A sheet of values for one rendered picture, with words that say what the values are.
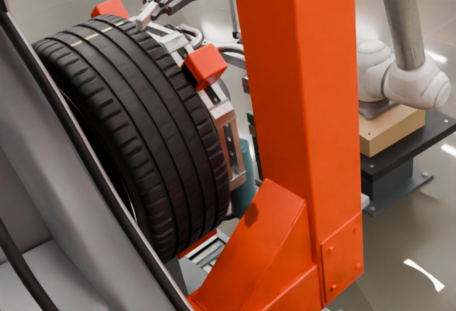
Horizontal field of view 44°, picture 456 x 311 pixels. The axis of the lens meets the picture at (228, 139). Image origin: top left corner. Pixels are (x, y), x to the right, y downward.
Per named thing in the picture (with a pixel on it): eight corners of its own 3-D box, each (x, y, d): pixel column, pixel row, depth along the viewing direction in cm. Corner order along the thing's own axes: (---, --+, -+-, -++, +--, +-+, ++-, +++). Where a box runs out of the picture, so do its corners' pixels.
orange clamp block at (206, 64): (176, 71, 136) (186, 53, 128) (201, 58, 140) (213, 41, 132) (192, 95, 136) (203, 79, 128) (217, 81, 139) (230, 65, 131)
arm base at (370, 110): (365, 81, 247) (365, 70, 244) (403, 102, 231) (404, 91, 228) (332, 98, 241) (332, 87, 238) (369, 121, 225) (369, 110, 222)
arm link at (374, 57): (366, 75, 240) (365, 29, 227) (404, 89, 229) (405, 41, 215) (342, 94, 232) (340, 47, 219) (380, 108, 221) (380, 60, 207)
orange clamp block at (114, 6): (105, 43, 161) (89, 15, 160) (128, 32, 165) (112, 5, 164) (111, 34, 155) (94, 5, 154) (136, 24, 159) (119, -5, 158)
